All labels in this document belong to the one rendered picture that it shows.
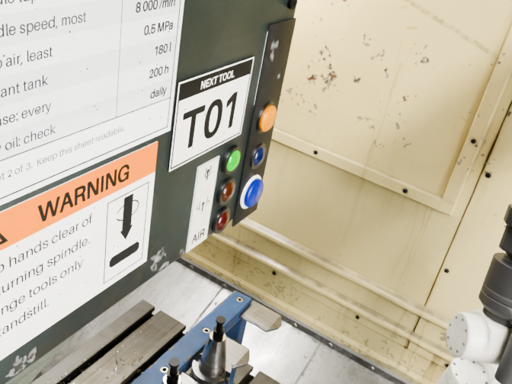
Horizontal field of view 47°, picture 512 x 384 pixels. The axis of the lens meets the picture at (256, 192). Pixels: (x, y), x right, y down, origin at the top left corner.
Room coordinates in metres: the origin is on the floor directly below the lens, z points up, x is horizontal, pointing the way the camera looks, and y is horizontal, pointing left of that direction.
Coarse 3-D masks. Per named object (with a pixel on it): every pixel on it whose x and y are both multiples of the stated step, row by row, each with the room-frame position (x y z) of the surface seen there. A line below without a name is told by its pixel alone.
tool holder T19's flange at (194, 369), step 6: (228, 360) 0.67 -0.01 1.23; (192, 366) 0.65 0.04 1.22; (228, 366) 0.66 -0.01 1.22; (192, 372) 0.64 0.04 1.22; (198, 372) 0.64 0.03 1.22; (228, 372) 0.65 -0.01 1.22; (198, 378) 0.63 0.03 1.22; (204, 378) 0.63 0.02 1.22; (210, 378) 0.63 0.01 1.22; (216, 378) 0.63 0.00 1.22; (222, 378) 0.65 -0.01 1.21; (228, 378) 0.65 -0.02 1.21
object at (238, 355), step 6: (228, 342) 0.72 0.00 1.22; (234, 342) 0.73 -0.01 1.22; (228, 348) 0.71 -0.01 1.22; (234, 348) 0.71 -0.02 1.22; (240, 348) 0.71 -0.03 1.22; (246, 348) 0.72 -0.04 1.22; (228, 354) 0.70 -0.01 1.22; (234, 354) 0.70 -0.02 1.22; (240, 354) 0.70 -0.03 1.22; (246, 354) 0.70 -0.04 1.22; (234, 360) 0.69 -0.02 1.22; (240, 360) 0.69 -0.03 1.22; (246, 360) 0.69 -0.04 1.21; (234, 366) 0.67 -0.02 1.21; (240, 366) 0.68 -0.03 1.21
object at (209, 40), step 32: (192, 0) 0.38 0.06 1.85; (224, 0) 0.41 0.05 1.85; (256, 0) 0.45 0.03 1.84; (288, 0) 0.50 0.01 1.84; (192, 32) 0.38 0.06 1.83; (224, 32) 0.42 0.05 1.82; (256, 32) 0.46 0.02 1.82; (192, 64) 0.38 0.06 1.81; (224, 64) 0.42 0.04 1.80; (256, 64) 0.47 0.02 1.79; (160, 160) 0.36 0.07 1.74; (192, 160) 0.40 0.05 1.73; (32, 192) 0.26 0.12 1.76; (160, 192) 0.37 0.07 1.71; (192, 192) 0.40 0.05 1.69; (160, 224) 0.37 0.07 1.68; (160, 256) 0.37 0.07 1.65; (128, 288) 0.34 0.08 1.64; (64, 320) 0.28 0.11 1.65; (32, 352) 0.26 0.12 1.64
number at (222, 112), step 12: (240, 84) 0.44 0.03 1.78; (216, 96) 0.42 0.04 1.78; (228, 96) 0.43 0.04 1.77; (240, 96) 0.45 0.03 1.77; (216, 108) 0.42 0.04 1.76; (228, 108) 0.43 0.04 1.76; (240, 108) 0.45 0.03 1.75; (204, 120) 0.40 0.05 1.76; (216, 120) 0.42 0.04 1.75; (228, 120) 0.44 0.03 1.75; (204, 132) 0.41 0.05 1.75; (216, 132) 0.42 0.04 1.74; (228, 132) 0.44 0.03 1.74; (204, 144) 0.41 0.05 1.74
